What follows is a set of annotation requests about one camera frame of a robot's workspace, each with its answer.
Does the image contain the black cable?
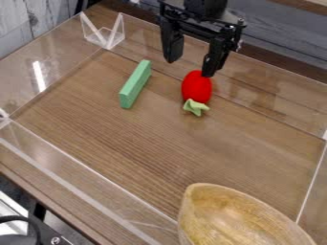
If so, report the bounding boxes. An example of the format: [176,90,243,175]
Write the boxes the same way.
[0,214,44,245]

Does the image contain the clear acrylic corner bracket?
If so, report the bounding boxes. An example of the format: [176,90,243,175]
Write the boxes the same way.
[79,12,125,51]

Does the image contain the black table leg bracket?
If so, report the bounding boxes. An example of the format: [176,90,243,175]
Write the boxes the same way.
[28,204,73,245]

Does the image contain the red plush strawberry toy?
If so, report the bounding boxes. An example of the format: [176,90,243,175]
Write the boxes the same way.
[181,70,212,117]

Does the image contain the green rectangular block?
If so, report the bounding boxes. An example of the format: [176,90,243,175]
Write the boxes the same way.
[119,59,151,109]

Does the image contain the wooden bowl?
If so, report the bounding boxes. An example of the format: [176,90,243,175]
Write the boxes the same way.
[177,183,316,245]

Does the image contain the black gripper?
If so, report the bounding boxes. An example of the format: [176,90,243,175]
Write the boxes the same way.
[159,0,247,78]

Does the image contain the clear acrylic tray enclosure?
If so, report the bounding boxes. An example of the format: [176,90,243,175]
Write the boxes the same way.
[0,14,327,245]

